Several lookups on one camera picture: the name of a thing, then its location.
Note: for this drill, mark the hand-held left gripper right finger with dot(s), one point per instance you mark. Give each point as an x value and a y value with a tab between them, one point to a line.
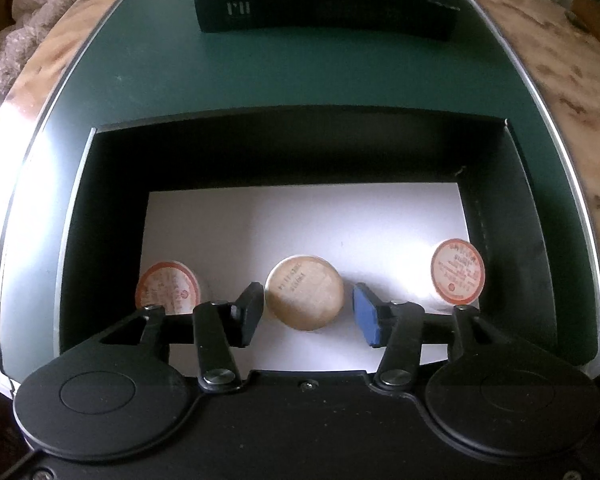
366	317

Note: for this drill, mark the black box lid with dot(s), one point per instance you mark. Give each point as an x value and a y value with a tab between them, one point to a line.
330	15

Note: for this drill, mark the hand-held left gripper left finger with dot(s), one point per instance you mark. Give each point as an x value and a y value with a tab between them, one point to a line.
252	312

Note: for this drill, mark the dark wooden chair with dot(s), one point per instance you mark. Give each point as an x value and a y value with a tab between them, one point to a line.
597	17

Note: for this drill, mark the dark green desk mat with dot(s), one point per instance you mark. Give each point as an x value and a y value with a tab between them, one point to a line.
130	60

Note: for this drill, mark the white paper sheet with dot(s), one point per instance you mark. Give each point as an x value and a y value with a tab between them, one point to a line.
305	225

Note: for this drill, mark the black cardboard box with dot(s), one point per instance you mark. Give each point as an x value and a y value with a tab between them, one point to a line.
520	240

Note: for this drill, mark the tan lidded round cup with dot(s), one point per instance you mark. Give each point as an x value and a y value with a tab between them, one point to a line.
302	292

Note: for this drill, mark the beige knitted blanket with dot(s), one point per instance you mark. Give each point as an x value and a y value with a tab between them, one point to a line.
30	5

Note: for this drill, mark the red print lidded round cup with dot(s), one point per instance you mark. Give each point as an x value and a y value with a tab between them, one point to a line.
167	285
457	270

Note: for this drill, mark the brown marbled desktop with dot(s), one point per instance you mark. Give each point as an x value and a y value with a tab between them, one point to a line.
555	85

